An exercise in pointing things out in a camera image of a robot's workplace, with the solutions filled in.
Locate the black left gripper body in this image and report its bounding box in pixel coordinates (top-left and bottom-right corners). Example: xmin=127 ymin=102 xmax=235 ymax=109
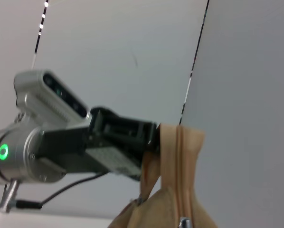
xmin=37 ymin=107 xmax=143 ymax=182

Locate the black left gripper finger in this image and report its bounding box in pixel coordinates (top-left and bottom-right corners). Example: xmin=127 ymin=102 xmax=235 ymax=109
xmin=142 ymin=121 xmax=161 ymax=153

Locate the khaki canvas food bag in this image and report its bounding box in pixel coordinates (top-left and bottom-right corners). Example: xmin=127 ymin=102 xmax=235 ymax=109
xmin=110 ymin=123 xmax=218 ymax=228

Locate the left gripper cable with connector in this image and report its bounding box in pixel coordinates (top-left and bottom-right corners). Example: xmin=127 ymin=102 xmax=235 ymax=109
xmin=0 ymin=172 xmax=109 ymax=213

